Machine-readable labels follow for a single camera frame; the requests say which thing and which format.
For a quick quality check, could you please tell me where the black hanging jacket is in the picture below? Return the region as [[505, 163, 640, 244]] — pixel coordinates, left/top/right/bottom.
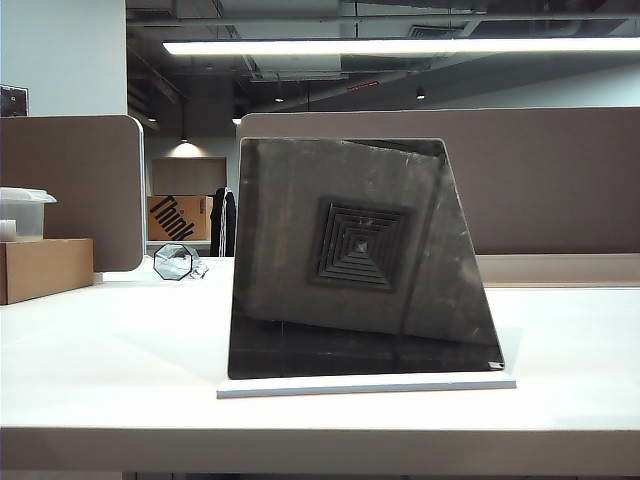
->
[[209, 186, 238, 258]]

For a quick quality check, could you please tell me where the octagonal clear glass jar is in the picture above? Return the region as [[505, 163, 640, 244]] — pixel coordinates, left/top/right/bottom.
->
[[152, 241, 210, 282]]

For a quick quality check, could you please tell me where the cardboard box Think print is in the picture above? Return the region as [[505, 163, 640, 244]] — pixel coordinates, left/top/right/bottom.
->
[[146, 194, 216, 243]]

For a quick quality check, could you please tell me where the long ceiling light strip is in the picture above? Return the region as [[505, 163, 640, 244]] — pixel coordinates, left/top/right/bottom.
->
[[161, 35, 640, 57]]

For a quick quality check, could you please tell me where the brown desk partition rounded corner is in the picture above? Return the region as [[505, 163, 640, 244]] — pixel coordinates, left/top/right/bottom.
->
[[0, 114, 147, 274]]

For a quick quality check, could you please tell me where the long brown desk partition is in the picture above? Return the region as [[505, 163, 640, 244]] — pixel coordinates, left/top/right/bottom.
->
[[234, 105, 640, 257]]

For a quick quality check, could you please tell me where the plain brown cardboard box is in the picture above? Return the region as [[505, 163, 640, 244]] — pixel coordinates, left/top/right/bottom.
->
[[0, 237, 96, 306]]

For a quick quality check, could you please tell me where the clear plastic storage container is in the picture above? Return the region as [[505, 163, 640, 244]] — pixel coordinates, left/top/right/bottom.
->
[[0, 186, 58, 243]]

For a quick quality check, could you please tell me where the beige desk cable flap lid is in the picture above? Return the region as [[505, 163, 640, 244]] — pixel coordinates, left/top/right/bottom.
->
[[474, 253, 640, 289]]

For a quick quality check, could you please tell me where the dark wall sign plate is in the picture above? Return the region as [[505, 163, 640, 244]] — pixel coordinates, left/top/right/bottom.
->
[[0, 83, 29, 119]]

